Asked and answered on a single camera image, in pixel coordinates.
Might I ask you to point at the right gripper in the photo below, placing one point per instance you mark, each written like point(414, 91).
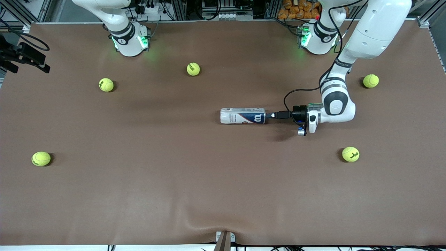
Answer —
point(21, 53)

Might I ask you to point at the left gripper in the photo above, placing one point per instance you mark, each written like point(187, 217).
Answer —
point(298, 113)

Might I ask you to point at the white blue tennis ball can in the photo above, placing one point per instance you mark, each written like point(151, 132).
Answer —
point(240, 116)

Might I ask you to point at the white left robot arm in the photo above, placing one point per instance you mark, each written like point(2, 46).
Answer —
point(376, 28)

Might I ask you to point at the yellow tennis ball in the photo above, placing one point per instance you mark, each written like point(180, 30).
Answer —
point(370, 81)
point(350, 154)
point(193, 69)
point(41, 158)
point(106, 85)

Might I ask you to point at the grey base connector box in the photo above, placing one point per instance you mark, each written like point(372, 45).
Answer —
point(144, 40)
point(302, 36)

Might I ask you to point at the brown table mat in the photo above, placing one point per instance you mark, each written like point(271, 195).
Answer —
point(223, 174)

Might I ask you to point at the bag of orange items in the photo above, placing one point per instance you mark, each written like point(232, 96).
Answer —
point(299, 9)

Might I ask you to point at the white power strip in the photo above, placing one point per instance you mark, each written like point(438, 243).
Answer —
point(151, 9)

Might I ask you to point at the aluminium frame profile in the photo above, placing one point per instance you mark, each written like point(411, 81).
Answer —
point(41, 10)
point(423, 21)

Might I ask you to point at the metal table edge bracket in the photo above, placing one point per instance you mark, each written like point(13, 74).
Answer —
point(231, 237)

